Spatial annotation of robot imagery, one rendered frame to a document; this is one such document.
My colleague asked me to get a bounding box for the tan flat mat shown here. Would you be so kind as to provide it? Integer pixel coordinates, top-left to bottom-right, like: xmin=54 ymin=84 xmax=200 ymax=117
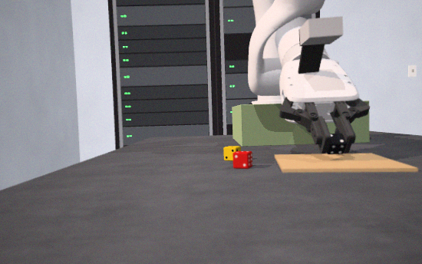
xmin=275 ymin=153 xmax=418 ymax=173

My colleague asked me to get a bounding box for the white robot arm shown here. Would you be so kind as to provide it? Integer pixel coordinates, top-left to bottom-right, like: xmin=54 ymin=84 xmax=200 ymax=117
xmin=248 ymin=0 xmax=344 ymax=104

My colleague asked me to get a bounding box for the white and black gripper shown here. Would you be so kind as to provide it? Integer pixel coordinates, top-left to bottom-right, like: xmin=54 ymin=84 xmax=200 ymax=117
xmin=279 ymin=52 xmax=370 ymax=153

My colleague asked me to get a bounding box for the black die with white pips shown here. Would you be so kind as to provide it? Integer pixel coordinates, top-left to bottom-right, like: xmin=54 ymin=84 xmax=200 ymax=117
xmin=327 ymin=134 xmax=346 ymax=154

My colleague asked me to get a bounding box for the yellow die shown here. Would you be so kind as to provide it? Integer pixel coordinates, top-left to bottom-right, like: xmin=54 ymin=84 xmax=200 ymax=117
xmin=224 ymin=146 xmax=241 ymax=161

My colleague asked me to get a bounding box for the red die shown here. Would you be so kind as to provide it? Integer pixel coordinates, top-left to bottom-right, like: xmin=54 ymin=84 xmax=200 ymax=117
xmin=233 ymin=151 xmax=252 ymax=169

